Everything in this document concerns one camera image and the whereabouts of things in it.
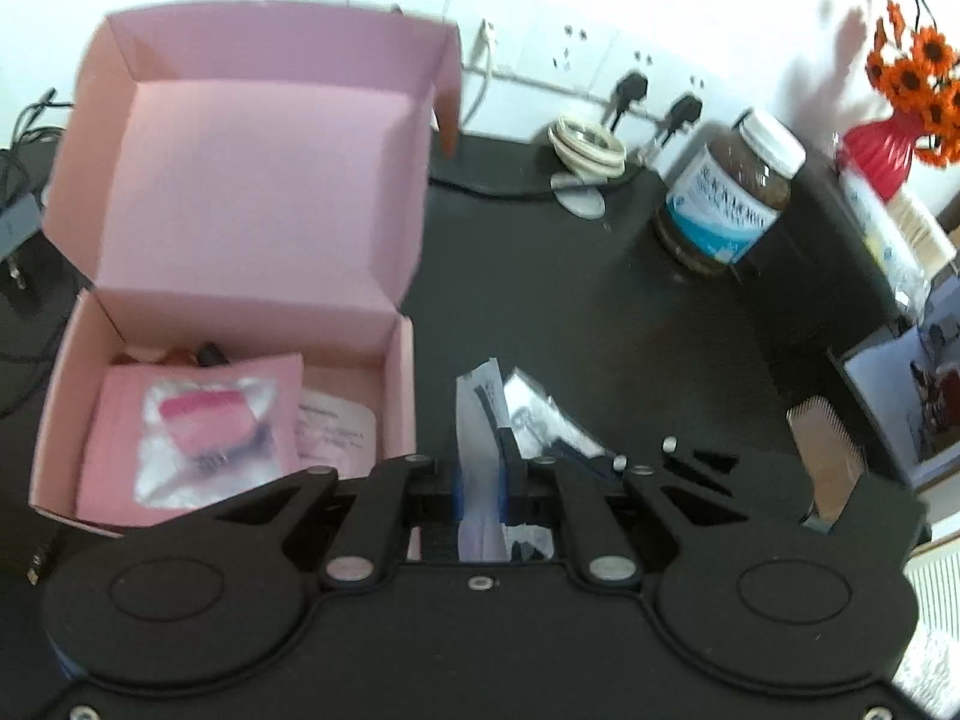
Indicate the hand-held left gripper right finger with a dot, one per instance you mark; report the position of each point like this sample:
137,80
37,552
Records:
506,499

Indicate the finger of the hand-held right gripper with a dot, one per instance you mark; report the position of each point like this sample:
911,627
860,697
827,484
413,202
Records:
712,461
510,446

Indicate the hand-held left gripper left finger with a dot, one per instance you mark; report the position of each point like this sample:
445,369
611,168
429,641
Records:
457,502

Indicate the clear plastic packets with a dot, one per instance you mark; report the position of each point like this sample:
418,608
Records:
480,427

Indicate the clear plastic packet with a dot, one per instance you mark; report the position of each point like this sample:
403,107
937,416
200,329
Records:
536,405

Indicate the pink foil packet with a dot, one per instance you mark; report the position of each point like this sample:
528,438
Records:
195,427

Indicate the pink cardboard box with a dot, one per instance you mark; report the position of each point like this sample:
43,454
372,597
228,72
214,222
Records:
247,180

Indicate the dark wooden desktop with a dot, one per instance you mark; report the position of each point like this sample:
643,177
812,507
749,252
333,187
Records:
585,300

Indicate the brown wooden comb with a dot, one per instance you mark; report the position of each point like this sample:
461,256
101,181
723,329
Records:
825,450

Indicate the white framed photo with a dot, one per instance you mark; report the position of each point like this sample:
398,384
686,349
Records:
915,397

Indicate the white ribbed panel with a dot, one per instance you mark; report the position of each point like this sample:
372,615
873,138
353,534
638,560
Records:
934,615

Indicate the black box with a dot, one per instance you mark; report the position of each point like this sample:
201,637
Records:
825,277

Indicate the brown jar with blue label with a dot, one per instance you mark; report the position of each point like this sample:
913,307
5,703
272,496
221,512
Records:
720,202

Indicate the white round disc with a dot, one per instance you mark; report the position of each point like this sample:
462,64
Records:
579,196

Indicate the clear cotton swab box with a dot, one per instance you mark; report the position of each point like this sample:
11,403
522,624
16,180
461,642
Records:
900,240

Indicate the orange artificial flowers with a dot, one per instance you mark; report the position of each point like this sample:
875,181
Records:
919,67

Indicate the grey power adapter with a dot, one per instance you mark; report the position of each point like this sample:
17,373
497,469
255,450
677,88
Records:
16,225

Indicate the white wall power socket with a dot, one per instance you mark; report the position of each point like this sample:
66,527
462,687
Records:
570,49
675,71

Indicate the white network wall plate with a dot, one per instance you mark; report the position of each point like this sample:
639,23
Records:
510,30

